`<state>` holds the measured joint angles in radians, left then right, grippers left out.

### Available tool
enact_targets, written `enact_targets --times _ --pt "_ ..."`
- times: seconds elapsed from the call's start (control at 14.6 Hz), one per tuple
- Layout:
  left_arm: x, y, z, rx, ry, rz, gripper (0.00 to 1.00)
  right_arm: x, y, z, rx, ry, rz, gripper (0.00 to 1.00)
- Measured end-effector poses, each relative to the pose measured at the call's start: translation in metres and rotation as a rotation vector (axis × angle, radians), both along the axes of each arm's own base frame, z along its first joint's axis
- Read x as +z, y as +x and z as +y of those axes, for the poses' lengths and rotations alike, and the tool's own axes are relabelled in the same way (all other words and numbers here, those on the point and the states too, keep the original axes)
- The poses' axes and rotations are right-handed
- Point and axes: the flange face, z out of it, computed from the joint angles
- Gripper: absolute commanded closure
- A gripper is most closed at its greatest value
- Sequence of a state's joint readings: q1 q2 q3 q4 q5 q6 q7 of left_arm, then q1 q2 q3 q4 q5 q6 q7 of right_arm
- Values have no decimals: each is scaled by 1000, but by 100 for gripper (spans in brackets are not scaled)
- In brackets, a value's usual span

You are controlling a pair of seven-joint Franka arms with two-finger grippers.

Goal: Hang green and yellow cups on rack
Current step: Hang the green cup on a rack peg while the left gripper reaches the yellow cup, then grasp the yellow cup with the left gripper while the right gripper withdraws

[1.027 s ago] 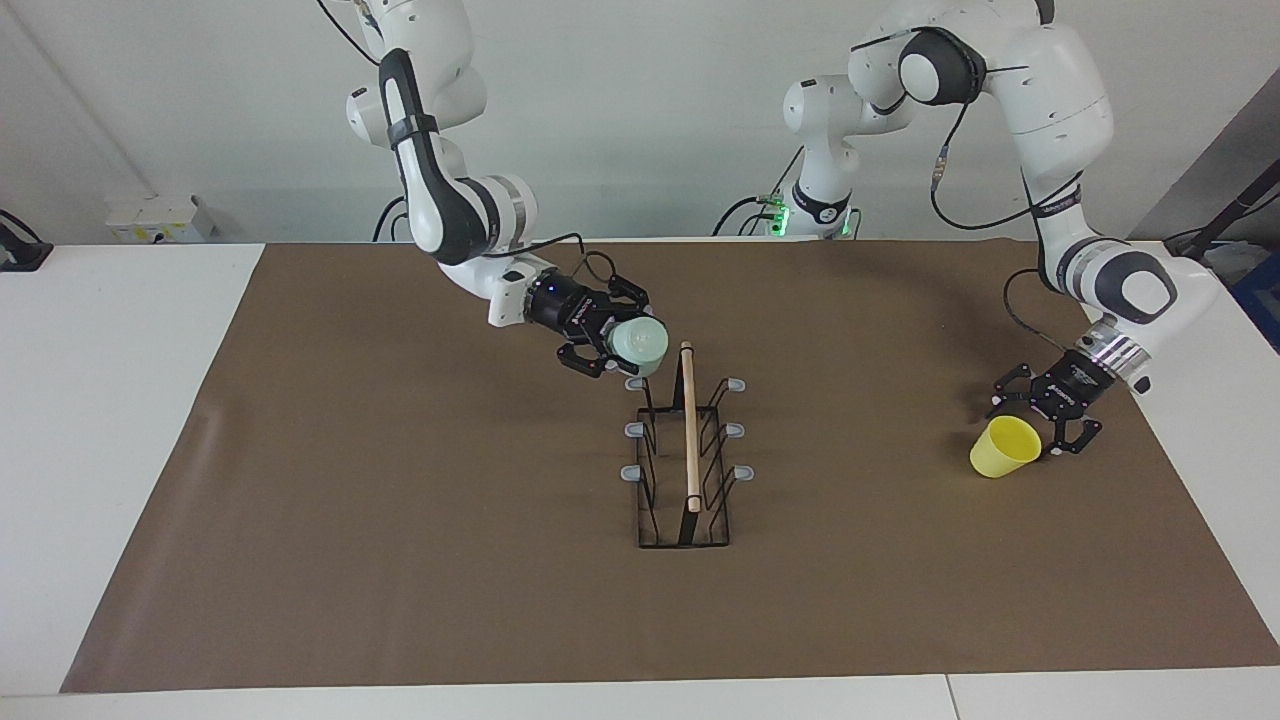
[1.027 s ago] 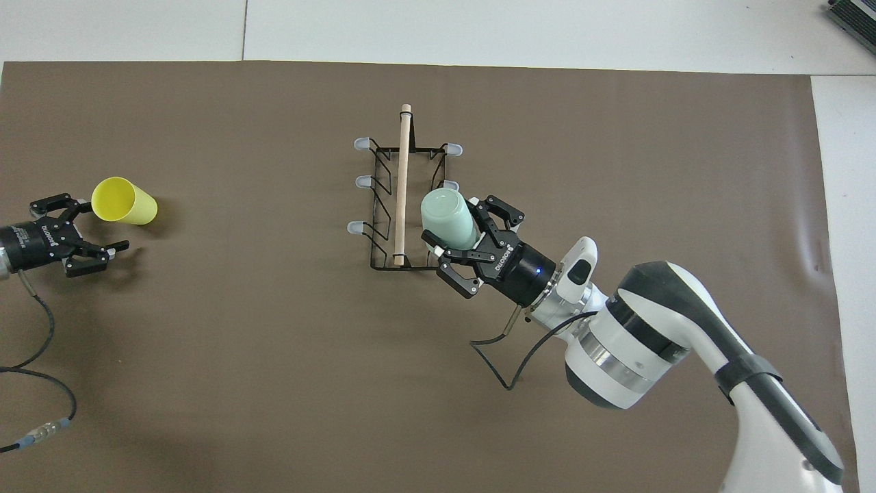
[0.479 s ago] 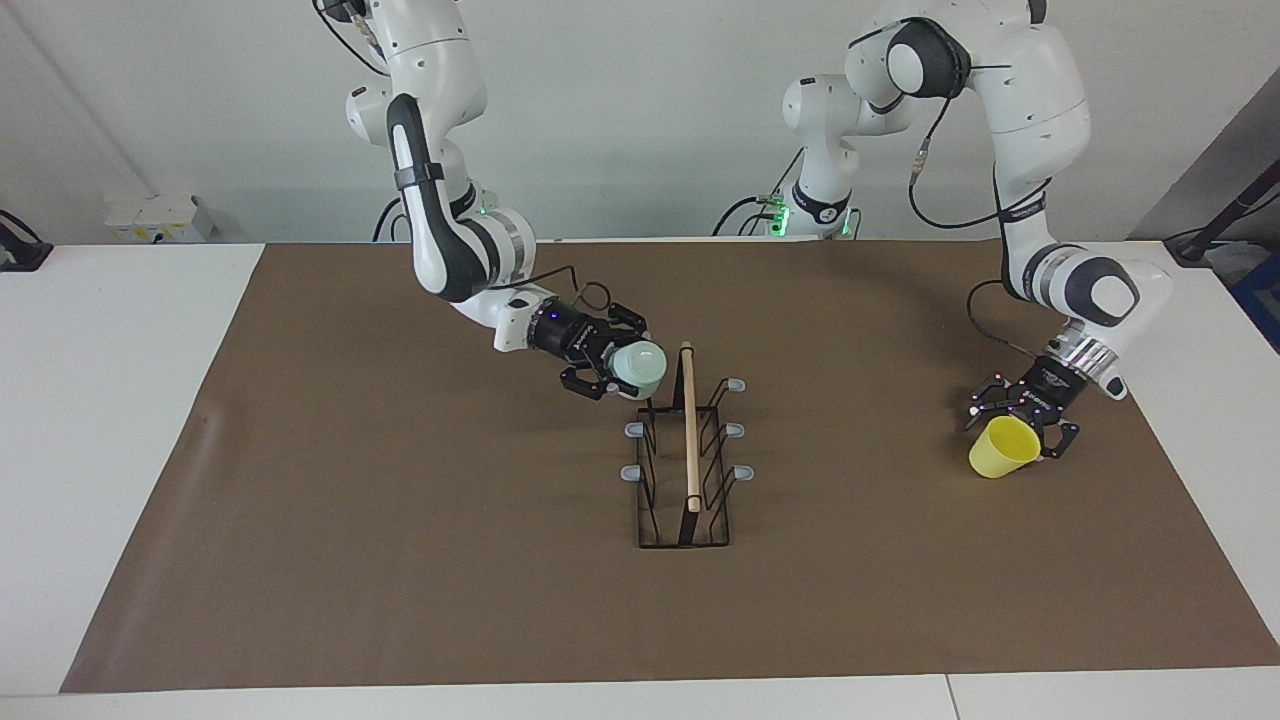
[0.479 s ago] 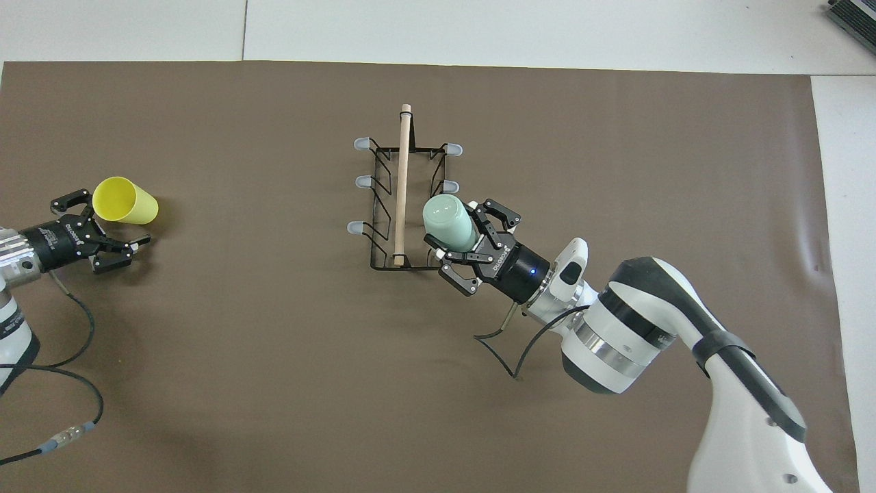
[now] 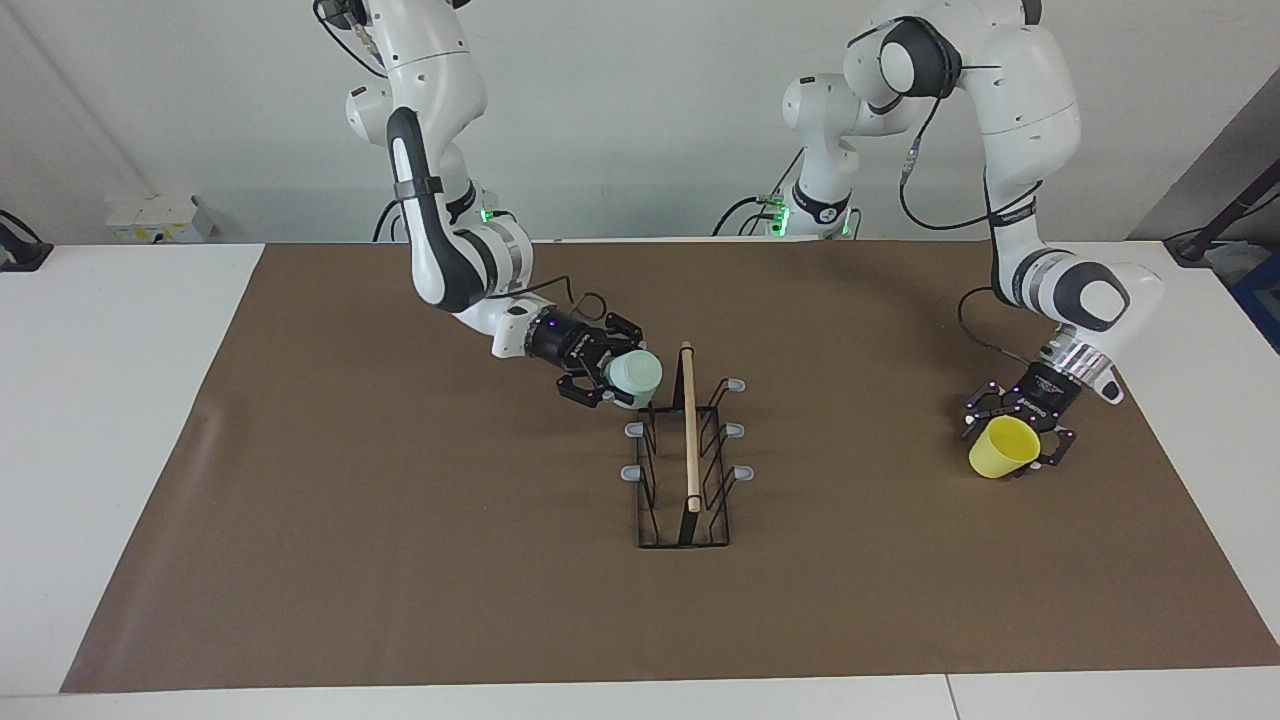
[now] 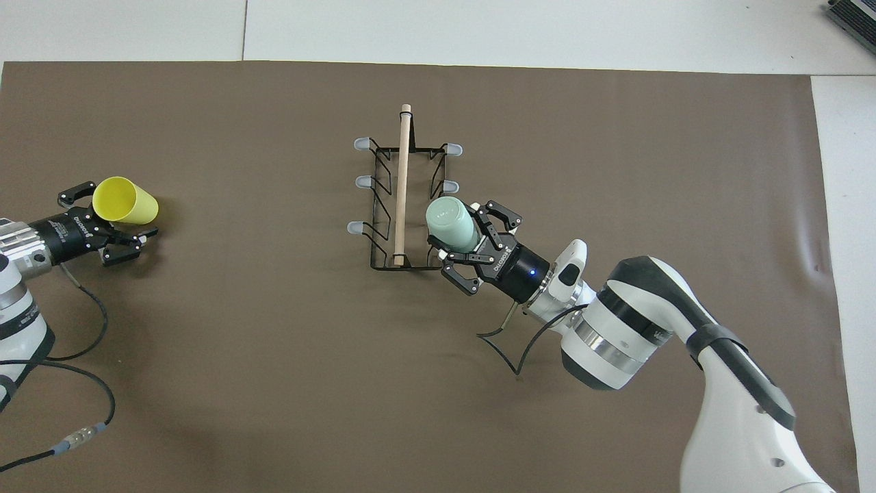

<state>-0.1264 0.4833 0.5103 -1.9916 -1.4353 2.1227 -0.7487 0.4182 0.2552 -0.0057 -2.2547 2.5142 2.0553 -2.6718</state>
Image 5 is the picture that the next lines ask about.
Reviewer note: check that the black stand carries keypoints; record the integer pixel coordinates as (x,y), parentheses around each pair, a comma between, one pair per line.
(1215,228)

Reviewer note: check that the blue box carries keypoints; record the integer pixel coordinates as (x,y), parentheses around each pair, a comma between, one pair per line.
(1260,300)

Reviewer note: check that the black clamp mount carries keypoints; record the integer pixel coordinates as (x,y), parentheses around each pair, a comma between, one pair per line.
(18,250)

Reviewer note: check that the pale green plastic cup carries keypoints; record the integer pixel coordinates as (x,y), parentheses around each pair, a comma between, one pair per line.
(637,378)

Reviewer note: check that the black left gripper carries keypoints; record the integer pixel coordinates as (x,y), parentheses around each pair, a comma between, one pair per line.
(1045,400)

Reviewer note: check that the brown table mat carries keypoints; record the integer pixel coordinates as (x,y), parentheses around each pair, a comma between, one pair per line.
(400,580)

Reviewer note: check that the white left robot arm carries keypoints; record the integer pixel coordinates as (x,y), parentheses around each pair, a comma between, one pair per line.
(1030,110)

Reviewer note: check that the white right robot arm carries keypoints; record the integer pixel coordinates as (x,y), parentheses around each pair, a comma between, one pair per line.
(430,100)

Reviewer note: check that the white wall socket box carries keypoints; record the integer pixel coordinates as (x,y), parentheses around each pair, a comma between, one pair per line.
(160,218)

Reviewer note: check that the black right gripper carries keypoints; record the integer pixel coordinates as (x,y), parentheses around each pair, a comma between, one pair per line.
(565,345)

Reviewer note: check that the yellow plastic cup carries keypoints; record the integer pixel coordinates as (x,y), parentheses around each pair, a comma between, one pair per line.
(1000,448)

